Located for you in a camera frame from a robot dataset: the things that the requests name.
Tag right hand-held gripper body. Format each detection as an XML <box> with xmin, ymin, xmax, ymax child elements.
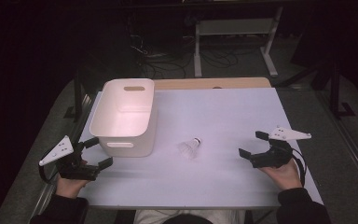
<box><xmin>248</xmin><ymin>125</ymin><xmax>312</xmax><ymax>170</ymax></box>

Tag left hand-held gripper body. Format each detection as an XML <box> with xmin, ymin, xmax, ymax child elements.
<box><xmin>38</xmin><ymin>135</ymin><xmax>101</xmax><ymax>182</ymax></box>

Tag white plastic storage bin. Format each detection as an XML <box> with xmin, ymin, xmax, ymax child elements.
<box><xmin>89</xmin><ymin>77</ymin><xmax>158</xmax><ymax>158</ymax></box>

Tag white plastic shuttlecock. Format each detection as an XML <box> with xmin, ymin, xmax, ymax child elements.
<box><xmin>176</xmin><ymin>137</ymin><xmax>202</xmax><ymax>160</ymax></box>

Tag person's left hand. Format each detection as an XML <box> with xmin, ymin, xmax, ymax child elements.
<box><xmin>55</xmin><ymin>160</ymin><xmax>90</xmax><ymax>200</ymax></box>

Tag person's right hand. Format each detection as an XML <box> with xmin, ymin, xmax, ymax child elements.
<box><xmin>258</xmin><ymin>158</ymin><xmax>303</xmax><ymax>191</ymax></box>

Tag black metal stand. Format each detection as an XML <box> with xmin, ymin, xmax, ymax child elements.
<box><xmin>276</xmin><ymin>55</ymin><xmax>357</xmax><ymax>119</ymax></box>
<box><xmin>63</xmin><ymin>52</ymin><xmax>106</xmax><ymax>123</ymax></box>

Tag person's legs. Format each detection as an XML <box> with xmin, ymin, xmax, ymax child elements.
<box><xmin>133</xmin><ymin>208</ymin><xmax>246</xmax><ymax>224</ymax></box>

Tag wooden table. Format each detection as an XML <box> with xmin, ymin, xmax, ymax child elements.
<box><xmin>153</xmin><ymin>77</ymin><xmax>272</xmax><ymax>91</ymax></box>

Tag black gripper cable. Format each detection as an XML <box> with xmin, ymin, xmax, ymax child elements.
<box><xmin>290</xmin><ymin>147</ymin><xmax>308</xmax><ymax>188</ymax></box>

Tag black gripper strap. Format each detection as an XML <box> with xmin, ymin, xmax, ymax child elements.
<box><xmin>37</xmin><ymin>161</ymin><xmax>59</xmax><ymax>185</ymax></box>

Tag tangle of black floor cables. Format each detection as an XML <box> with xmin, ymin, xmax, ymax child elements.
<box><xmin>130</xmin><ymin>33</ymin><xmax>241</xmax><ymax>79</ymax></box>

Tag white metal desk frame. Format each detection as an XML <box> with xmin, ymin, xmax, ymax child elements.
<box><xmin>194</xmin><ymin>6</ymin><xmax>283</xmax><ymax>78</ymax></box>

